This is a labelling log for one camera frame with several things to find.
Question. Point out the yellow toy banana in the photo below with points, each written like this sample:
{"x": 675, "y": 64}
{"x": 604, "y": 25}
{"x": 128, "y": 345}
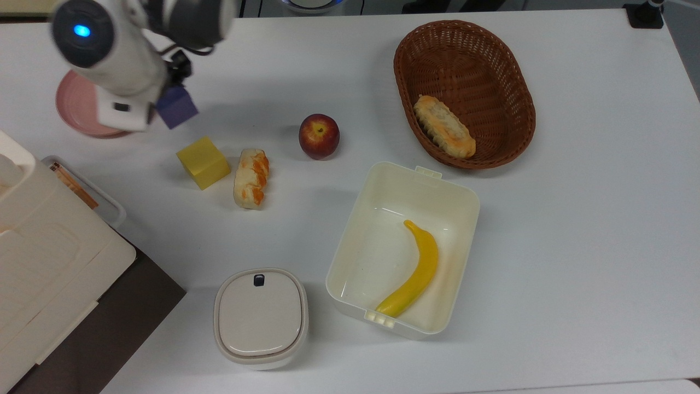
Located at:
{"x": 424, "y": 262}

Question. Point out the brown wicker basket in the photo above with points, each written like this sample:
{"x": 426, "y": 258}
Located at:
{"x": 470, "y": 65}

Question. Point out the long baked bread roll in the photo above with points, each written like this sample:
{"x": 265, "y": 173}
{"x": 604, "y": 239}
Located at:
{"x": 444, "y": 127}

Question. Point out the yellow cube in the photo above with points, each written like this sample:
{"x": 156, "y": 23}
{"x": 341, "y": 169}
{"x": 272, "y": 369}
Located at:
{"x": 203, "y": 163}

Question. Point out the pink plate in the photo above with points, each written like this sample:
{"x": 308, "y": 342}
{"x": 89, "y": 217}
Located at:
{"x": 76, "y": 106}

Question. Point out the cream plastic cabinet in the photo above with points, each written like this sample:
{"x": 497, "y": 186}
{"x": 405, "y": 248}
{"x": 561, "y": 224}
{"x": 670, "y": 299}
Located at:
{"x": 44, "y": 262}

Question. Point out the red toy apple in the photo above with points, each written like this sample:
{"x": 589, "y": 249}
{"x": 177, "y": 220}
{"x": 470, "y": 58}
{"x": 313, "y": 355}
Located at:
{"x": 319, "y": 137}

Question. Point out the purple cube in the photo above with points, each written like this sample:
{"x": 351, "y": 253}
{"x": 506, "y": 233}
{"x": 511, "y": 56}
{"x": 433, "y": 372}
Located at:
{"x": 178, "y": 108}

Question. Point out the cream open plastic box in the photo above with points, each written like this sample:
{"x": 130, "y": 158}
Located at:
{"x": 377, "y": 246}

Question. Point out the orange striped bread piece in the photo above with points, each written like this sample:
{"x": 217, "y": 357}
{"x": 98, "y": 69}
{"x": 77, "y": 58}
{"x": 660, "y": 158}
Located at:
{"x": 250, "y": 180}

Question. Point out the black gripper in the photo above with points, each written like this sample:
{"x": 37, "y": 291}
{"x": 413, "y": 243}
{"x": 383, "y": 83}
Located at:
{"x": 179, "y": 68}

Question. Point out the clear tray with sticks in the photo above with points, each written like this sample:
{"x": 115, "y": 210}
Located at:
{"x": 112, "y": 210}

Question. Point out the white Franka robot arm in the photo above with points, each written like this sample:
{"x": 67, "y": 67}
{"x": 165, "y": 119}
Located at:
{"x": 120, "y": 60}

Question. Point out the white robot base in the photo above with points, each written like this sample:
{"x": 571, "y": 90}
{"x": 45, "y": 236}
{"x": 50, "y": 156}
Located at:
{"x": 311, "y": 5}

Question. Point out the small white lidded bin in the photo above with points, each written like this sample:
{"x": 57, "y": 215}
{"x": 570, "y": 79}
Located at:
{"x": 260, "y": 320}

